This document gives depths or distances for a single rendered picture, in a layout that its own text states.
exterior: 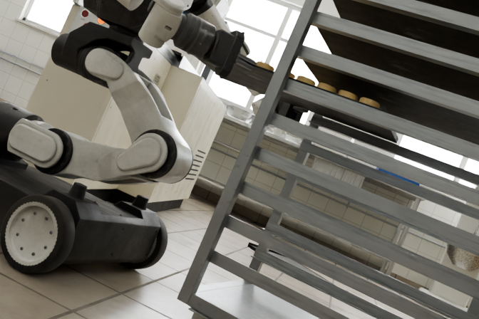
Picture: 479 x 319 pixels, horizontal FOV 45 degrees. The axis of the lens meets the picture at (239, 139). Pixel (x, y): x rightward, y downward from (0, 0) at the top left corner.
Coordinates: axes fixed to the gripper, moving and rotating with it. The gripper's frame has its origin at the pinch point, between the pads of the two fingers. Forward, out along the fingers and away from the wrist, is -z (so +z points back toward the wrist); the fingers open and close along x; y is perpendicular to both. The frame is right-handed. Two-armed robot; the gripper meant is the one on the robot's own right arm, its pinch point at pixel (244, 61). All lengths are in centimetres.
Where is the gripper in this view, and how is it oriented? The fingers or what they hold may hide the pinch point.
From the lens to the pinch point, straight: 145.9
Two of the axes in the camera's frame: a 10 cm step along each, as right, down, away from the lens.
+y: -3.7, -1.1, 9.2
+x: 3.9, -9.2, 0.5
